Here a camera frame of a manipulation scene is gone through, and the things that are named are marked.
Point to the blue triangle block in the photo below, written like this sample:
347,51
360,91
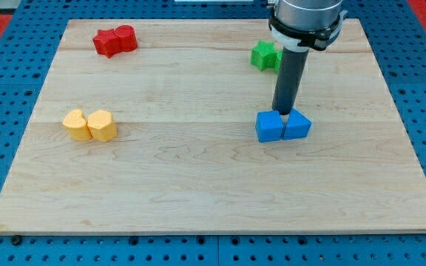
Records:
297,126

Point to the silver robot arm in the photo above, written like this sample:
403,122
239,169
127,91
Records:
300,25

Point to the blue cube block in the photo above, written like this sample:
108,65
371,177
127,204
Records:
269,126

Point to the wooden board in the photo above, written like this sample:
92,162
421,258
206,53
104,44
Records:
187,161

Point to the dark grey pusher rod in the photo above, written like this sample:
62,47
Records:
288,80

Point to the green star block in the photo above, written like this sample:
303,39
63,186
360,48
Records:
263,55

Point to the green block behind rod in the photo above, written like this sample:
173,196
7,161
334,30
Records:
277,62

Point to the yellow hexagon block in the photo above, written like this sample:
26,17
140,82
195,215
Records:
102,125

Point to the red cylinder block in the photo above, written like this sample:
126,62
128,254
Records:
127,38

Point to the yellow heart block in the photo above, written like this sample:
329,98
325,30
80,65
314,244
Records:
76,125

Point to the red star block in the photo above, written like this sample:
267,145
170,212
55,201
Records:
106,43

